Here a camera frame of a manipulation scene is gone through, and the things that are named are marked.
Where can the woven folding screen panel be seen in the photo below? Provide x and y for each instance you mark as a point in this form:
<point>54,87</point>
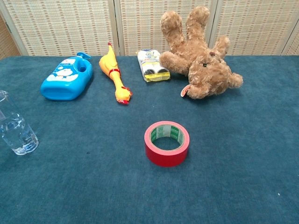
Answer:
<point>254,23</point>
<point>140,23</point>
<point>294,46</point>
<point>7,46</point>
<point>65,23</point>

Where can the yellow rubber chicken toy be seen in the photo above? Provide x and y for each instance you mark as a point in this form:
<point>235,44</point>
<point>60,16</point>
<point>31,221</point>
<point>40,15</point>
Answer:
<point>109,63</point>

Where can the transparent plastic water bottle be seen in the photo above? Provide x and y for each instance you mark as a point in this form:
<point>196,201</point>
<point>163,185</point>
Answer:
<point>18,135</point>

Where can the brown plush teddy bear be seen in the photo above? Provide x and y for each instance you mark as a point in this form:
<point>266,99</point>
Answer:
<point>210,74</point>

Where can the red adhesive tape roll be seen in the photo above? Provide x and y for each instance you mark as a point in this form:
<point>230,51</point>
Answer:
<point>165,158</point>

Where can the blue cartoon lotion pump bottle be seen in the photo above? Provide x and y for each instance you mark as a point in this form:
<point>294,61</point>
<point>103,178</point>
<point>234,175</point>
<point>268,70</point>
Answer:
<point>67,80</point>

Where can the white yellow packaged rolls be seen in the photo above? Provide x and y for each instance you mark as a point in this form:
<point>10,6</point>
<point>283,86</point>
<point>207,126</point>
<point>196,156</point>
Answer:
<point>149,63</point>

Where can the teal blue table cloth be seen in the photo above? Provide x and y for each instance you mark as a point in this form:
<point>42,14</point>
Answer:
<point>93,186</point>

